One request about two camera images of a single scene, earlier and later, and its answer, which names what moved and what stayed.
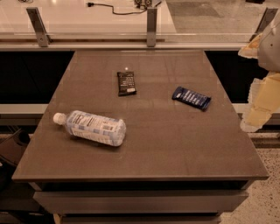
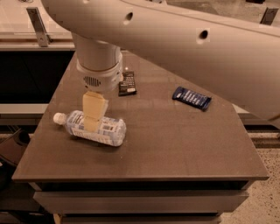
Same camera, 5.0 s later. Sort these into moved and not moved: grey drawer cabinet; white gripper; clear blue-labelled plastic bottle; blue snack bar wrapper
Moved: white gripper
Not moved: blue snack bar wrapper; clear blue-labelled plastic bottle; grey drawer cabinet
